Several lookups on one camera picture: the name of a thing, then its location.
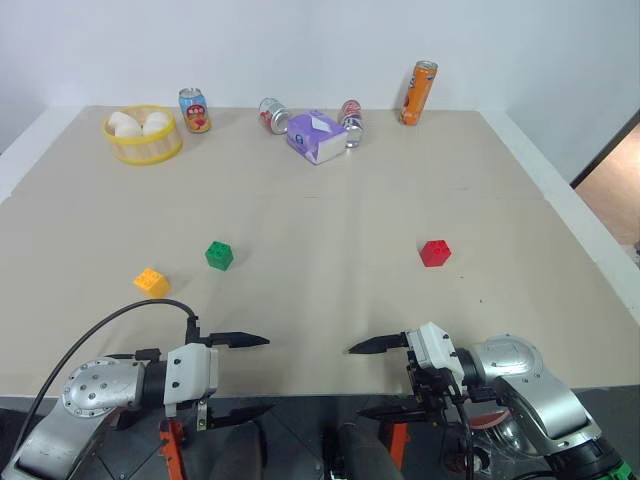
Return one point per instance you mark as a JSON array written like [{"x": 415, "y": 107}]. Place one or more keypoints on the orange metal stand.
[
  {"x": 172, "y": 447},
  {"x": 397, "y": 445}
]

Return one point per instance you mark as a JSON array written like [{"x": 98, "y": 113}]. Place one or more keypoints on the purple tissue box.
[{"x": 315, "y": 136}]

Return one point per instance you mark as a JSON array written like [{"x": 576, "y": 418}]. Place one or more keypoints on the red and silver can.
[{"x": 273, "y": 116}]

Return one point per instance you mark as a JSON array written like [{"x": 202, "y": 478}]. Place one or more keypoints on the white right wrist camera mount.
[{"x": 432, "y": 347}]

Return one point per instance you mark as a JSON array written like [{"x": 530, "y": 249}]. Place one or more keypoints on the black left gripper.
[{"x": 193, "y": 334}]

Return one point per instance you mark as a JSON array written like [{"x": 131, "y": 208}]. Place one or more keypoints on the fruit print drink can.
[{"x": 195, "y": 111}]

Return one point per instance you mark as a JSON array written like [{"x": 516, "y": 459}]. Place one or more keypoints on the yellow round steamer basket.
[{"x": 145, "y": 147}]

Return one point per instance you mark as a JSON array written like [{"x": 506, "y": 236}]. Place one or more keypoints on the yellow toy block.
[{"x": 151, "y": 282}]

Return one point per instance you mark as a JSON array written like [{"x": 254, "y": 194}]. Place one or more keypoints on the dark rounded shape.
[{"x": 362, "y": 452}]

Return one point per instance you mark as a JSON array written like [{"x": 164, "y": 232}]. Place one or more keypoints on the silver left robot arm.
[{"x": 95, "y": 387}]

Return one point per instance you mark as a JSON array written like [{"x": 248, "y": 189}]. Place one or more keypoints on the white steamed bun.
[
  {"x": 155, "y": 122},
  {"x": 120, "y": 120},
  {"x": 129, "y": 130}
]

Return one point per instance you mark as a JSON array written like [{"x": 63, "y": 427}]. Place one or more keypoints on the green toy block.
[{"x": 219, "y": 255}]

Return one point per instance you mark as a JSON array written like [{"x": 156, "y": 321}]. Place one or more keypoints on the blue and red soda can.
[{"x": 352, "y": 122}]

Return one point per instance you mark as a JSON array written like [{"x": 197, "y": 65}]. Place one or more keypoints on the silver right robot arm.
[{"x": 542, "y": 395}]

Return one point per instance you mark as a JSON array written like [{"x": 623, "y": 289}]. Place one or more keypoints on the red toy block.
[{"x": 435, "y": 253}]

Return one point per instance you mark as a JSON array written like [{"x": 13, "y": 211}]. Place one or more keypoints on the tall orange soda can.
[{"x": 418, "y": 95}]

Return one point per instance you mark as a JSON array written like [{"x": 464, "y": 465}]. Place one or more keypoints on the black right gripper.
[{"x": 432, "y": 392}]

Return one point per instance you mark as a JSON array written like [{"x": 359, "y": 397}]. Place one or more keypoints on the dark door frame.
[{"x": 607, "y": 147}]

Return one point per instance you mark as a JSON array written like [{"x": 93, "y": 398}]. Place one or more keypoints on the red round disc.
[{"x": 490, "y": 420}]

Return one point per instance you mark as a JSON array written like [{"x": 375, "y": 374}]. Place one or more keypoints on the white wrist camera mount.
[
  {"x": 432, "y": 347},
  {"x": 192, "y": 372}
]

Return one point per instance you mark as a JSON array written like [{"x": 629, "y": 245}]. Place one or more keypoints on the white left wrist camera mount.
[{"x": 192, "y": 372}]

